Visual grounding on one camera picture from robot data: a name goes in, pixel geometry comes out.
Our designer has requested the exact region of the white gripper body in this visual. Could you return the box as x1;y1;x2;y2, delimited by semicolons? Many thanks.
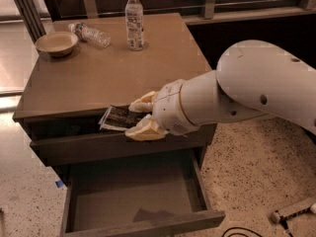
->
152;79;199;136

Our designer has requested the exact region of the upright clear water bottle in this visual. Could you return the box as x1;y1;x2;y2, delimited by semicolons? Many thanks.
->
125;0;144;50

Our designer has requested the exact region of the top drawer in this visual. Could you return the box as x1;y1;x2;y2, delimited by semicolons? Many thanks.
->
30;119;216;166

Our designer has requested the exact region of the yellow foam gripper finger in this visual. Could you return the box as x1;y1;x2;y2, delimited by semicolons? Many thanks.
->
124;115;168;141
128;91;157;113

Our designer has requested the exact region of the brown drawer cabinet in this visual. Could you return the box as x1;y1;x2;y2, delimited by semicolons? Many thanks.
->
12;12;227;237

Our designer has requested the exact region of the beige bowl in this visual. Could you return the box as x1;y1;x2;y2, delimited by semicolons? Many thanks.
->
35;32;78;57

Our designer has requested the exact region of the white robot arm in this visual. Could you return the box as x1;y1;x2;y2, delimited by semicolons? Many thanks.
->
125;39;316;141

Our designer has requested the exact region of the lying clear water bottle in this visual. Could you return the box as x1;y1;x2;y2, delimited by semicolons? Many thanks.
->
68;22;111;48

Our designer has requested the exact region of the metal railing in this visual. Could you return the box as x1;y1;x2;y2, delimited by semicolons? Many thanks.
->
15;0;316;38

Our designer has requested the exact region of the black floor cable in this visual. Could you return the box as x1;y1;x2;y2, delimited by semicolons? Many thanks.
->
221;226;265;237

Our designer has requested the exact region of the open middle drawer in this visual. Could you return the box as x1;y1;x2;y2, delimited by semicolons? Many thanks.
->
61;150;225;237

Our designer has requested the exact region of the blue tape piece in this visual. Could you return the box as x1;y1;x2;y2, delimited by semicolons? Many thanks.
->
55;180;64;188

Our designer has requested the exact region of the black rxbar chocolate bar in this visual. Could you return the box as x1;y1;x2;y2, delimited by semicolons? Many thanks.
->
99;106;145;131

